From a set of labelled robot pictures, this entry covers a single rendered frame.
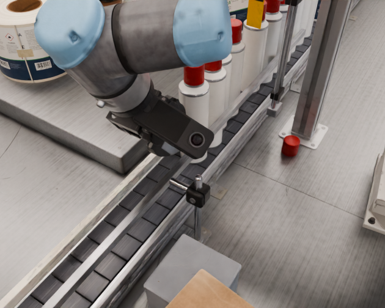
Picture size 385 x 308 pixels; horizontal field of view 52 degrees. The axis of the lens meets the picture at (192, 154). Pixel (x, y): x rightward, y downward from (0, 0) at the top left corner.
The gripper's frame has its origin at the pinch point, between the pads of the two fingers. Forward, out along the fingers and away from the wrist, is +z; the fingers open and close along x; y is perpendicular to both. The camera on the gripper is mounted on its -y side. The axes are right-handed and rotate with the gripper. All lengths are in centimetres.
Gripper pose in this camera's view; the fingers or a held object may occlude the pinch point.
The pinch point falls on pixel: (182, 146)
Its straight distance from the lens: 69.9
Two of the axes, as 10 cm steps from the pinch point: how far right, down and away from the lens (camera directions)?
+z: 2.7, 3.3, 9.1
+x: -4.7, 8.7, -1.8
